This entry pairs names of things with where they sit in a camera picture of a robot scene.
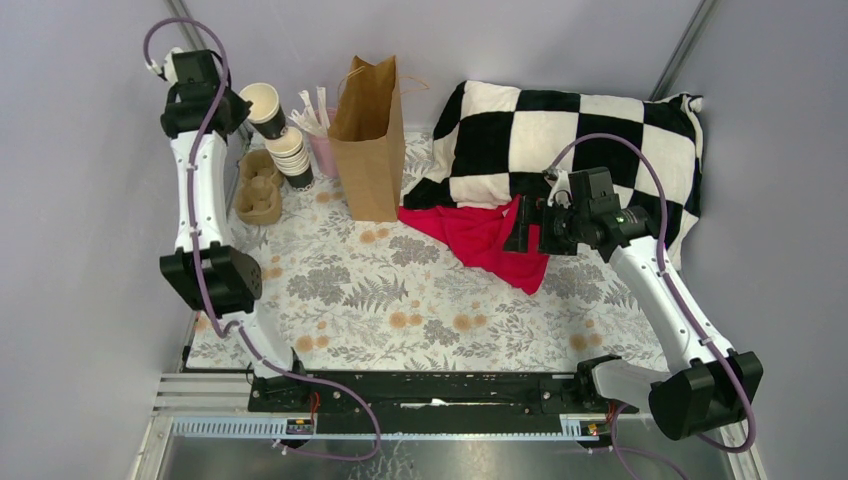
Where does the floral table mat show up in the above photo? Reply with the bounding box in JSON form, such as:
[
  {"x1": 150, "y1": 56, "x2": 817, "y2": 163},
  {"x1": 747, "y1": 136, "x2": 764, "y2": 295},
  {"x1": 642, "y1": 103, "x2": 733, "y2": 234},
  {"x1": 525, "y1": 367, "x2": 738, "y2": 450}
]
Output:
[{"x1": 229, "y1": 175, "x2": 666, "y2": 372}]

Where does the pink cup holder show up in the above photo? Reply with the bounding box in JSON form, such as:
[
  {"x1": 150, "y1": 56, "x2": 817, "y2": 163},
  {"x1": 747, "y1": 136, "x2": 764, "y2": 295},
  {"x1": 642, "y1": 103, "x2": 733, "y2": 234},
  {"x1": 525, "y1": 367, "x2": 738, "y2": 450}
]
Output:
[{"x1": 310, "y1": 108, "x2": 339, "y2": 178}]

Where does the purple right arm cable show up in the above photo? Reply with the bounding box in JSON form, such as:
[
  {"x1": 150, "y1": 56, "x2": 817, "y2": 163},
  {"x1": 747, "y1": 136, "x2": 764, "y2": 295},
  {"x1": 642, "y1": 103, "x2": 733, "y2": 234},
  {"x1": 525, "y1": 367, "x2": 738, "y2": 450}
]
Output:
[{"x1": 546, "y1": 133, "x2": 760, "y2": 480}]

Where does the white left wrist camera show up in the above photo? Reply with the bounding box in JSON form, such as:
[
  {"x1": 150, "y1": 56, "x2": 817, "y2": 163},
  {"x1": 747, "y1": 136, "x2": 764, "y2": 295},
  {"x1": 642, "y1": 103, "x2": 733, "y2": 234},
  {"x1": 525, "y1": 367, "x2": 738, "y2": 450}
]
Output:
[{"x1": 146, "y1": 47, "x2": 184, "y2": 86}]

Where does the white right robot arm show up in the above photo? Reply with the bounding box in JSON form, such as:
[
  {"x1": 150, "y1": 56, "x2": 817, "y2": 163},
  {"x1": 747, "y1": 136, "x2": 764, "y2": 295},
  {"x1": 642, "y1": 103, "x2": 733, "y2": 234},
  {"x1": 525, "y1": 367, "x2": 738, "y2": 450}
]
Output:
[{"x1": 504, "y1": 198, "x2": 763, "y2": 445}]

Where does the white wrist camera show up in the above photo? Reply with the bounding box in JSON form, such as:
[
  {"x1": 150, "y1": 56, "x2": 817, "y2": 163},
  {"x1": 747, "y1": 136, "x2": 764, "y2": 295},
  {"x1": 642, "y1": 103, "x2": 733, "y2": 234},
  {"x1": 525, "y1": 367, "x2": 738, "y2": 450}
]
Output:
[
  {"x1": 543, "y1": 168, "x2": 572, "y2": 208},
  {"x1": 146, "y1": 47, "x2": 184, "y2": 86}
]

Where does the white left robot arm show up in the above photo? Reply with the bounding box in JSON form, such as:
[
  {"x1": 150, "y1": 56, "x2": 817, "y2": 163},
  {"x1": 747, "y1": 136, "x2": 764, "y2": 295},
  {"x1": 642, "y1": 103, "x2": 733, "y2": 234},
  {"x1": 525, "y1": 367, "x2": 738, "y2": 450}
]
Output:
[{"x1": 151, "y1": 47, "x2": 311, "y2": 411}]

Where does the cardboard cup carrier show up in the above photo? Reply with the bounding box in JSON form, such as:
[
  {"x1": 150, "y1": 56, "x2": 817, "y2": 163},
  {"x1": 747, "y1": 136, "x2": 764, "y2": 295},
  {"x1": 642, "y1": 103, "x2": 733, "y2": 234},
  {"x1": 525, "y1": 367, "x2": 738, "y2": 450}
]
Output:
[{"x1": 234, "y1": 149, "x2": 284, "y2": 226}]

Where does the black paper coffee cup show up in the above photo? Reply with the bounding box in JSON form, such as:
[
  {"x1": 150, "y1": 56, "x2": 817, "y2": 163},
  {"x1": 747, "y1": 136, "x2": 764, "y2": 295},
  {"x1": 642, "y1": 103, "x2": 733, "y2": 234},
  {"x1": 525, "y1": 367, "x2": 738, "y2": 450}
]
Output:
[{"x1": 239, "y1": 83, "x2": 287, "y2": 140}]

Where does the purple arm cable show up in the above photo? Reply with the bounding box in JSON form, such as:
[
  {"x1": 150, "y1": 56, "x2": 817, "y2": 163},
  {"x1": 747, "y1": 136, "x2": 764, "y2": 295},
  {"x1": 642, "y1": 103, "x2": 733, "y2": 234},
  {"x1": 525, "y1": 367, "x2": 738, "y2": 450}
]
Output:
[
  {"x1": 546, "y1": 133, "x2": 760, "y2": 480},
  {"x1": 142, "y1": 17, "x2": 384, "y2": 463}
]

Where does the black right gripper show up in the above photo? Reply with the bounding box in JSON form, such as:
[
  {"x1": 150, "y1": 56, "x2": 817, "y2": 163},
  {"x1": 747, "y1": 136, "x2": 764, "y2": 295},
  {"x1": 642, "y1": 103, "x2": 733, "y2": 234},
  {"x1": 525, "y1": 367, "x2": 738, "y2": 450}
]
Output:
[{"x1": 501, "y1": 196, "x2": 588, "y2": 257}]

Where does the brown paper bag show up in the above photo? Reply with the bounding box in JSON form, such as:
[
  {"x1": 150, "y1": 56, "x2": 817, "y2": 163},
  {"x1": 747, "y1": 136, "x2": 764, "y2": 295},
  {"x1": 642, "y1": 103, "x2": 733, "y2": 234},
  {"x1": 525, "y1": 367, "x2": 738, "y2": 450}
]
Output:
[{"x1": 328, "y1": 55, "x2": 406, "y2": 222}]

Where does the checkered black white pillow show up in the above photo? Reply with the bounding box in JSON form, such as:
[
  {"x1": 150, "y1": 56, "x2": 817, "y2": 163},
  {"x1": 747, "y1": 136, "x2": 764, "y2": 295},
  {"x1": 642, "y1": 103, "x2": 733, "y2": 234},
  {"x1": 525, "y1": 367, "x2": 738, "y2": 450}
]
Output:
[{"x1": 403, "y1": 80, "x2": 704, "y2": 268}]

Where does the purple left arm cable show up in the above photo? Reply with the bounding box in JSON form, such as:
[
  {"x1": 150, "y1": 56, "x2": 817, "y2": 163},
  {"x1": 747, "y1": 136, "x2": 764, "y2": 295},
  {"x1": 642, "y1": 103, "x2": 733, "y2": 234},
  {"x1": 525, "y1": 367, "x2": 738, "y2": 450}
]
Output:
[{"x1": 142, "y1": 17, "x2": 384, "y2": 463}]

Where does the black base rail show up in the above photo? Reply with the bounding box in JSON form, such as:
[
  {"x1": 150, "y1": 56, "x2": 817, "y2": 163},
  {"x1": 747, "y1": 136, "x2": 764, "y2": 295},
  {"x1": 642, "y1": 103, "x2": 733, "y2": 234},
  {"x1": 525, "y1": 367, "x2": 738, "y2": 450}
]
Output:
[{"x1": 248, "y1": 370, "x2": 611, "y2": 436}]

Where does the red cloth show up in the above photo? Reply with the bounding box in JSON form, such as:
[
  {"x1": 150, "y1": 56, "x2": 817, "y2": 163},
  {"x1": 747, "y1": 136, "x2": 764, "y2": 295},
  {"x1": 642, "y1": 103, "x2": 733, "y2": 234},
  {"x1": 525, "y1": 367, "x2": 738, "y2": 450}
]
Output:
[{"x1": 399, "y1": 199, "x2": 549, "y2": 295}]

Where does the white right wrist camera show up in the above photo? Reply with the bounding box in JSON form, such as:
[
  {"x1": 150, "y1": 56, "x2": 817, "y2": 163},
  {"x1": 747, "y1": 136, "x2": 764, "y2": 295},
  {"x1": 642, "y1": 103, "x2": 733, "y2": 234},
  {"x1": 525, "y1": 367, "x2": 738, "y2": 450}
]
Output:
[{"x1": 543, "y1": 168, "x2": 572, "y2": 208}]

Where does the stack of paper cups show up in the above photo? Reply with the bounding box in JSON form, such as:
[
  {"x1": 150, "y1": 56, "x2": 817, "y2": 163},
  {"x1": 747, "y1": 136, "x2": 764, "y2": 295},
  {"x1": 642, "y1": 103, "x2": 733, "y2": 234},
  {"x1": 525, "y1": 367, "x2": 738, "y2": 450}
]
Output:
[{"x1": 264, "y1": 127, "x2": 314, "y2": 191}]

